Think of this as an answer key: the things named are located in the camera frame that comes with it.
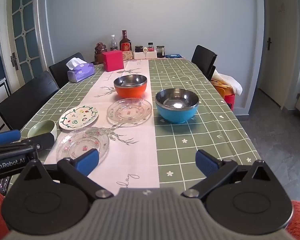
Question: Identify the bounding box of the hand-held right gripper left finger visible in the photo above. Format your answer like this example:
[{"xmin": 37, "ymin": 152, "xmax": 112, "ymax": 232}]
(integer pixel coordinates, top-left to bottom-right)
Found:
[{"xmin": 17, "ymin": 149, "xmax": 114, "ymax": 200}]

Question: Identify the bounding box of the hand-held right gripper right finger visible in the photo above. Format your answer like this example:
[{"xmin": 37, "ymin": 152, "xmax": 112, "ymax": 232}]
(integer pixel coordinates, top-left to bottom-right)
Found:
[{"xmin": 181, "ymin": 149, "xmax": 278, "ymax": 198}]

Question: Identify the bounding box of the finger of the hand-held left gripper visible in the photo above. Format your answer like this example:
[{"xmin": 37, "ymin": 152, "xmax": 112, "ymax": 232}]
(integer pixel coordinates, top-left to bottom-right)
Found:
[
  {"xmin": 0, "ymin": 129, "xmax": 21, "ymax": 145},
  {"xmin": 20, "ymin": 133, "xmax": 55, "ymax": 152}
]

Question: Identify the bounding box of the green ceramic bowl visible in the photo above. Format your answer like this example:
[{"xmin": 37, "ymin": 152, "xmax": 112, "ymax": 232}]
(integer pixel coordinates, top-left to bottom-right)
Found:
[{"xmin": 27, "ymin": 120, "xmax": 57, "ymax": 142}]

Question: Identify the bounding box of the clear glass plate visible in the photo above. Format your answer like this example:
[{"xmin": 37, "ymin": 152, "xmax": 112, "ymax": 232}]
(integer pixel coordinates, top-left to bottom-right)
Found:
[
  {"xmin": 107, "ymin": 98, "xmax": 152, "ymax": 126},
  {"xmin": 56, "ymin": 127, "xmax": 110, "ymax": 165}
]

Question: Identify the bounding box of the white painted plate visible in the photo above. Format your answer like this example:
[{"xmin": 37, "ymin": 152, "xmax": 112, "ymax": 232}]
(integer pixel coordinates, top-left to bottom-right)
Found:
[{"xmin": 59, "ymin": 106, "xmax": 99, "ymax": 130}]

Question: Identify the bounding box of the blue steel bowl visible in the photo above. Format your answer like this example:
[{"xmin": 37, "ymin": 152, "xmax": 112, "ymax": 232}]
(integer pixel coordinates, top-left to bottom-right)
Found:
[{"xmin": 155, "ymin": 88, "xmax": 199, "ymax": 124}]

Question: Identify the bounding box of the orange steel bowl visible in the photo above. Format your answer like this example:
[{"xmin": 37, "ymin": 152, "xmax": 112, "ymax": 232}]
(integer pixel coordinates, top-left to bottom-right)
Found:
[{"xmin": 113, "ymin": 75, "xmax": 147, "ymax": 99}]

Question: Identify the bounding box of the black chair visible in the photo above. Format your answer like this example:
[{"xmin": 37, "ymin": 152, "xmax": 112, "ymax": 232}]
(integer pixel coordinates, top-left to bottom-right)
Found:
[
  {"xmin": 49, "ymin": 52, "xmax": 87, "ymax": 88},
  {"xmin": 191, "ymin": 45, "xmax": 218, "ymax": 81},
  {"xmin": 0, "ymin": 70, "xmax": 60, "ymax": 131}
]

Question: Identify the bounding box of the white deer print table runner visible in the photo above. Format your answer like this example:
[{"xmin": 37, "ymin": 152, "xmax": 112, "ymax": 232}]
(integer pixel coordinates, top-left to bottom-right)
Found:
[{"xmin": 44, "ymin": 59, "xmax": 160, "ymax": 189}]

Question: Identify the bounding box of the orange plastic stool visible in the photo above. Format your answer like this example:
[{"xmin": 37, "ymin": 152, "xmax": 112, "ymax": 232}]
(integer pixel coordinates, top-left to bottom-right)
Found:
[{"xmin": 211, "ymin": 79, "xmax": 232, "ymax": 103}]

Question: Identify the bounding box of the purple tissue box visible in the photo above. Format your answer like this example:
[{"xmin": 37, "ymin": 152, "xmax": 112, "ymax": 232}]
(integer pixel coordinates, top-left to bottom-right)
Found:
[{"xmin": 66, "ymin": 57, "xmax": 95, "ymax": 83}]

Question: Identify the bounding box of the pink box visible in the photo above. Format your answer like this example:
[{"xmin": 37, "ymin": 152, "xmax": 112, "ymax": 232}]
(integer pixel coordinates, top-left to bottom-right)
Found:
[{"xmin": 102, "ymin": 50, "xmax": 124, "ymax": 72}]

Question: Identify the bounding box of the brown ceramic jar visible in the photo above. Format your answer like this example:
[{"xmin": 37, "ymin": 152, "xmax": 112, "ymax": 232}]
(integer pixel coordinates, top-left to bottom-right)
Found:
[{"xmin": 94, "ymin": 42, "xmax": 108, "ymax": 65}]

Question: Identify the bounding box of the white glass panel door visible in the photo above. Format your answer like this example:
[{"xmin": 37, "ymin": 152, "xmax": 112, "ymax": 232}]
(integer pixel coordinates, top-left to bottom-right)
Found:
[{"xmin": 0, "ymin": 0, "xmax": 53, "ymax": 92}]

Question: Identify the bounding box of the white box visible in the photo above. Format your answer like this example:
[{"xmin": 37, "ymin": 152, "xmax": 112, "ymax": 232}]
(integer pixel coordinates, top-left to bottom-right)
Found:
[{"xmin": 134, "ymin": 51, "xmax": 157, "ymax": 60}]

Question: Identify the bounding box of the brown liquor bottle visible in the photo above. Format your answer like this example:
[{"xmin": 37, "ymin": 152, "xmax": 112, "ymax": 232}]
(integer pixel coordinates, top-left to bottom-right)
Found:
[{"xmin": 119, "ymin": 30, "xmax": 132, "ymax": 53}]

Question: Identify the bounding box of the cream door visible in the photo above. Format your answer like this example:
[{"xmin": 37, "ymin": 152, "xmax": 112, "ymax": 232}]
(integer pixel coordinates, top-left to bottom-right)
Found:
[{"xmin": 258, "ymin": 0, "xmax": 300, "ymax": 110}]

